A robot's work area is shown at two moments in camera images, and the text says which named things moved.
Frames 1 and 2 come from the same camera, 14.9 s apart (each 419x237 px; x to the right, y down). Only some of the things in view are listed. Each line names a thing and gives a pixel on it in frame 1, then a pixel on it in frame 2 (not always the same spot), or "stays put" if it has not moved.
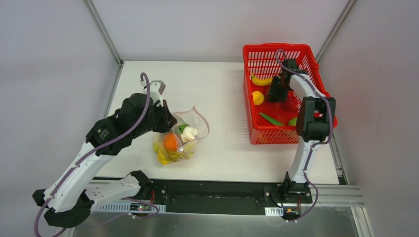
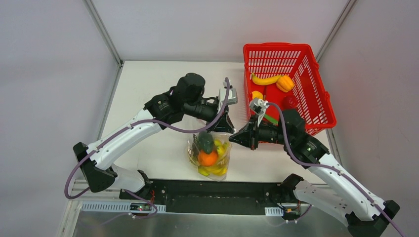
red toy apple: (291, 103) stays put
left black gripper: (166, 117) to (219, 115)
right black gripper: (277, 90) to (254, 132)
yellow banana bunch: (163, 155) to (214, 170)
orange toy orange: (170, 141) to (207, 159)
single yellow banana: (261, 82) stays put
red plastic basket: (271, 122) stays put
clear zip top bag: (177, 144) to (210, 152)
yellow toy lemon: (258, 98) stays put
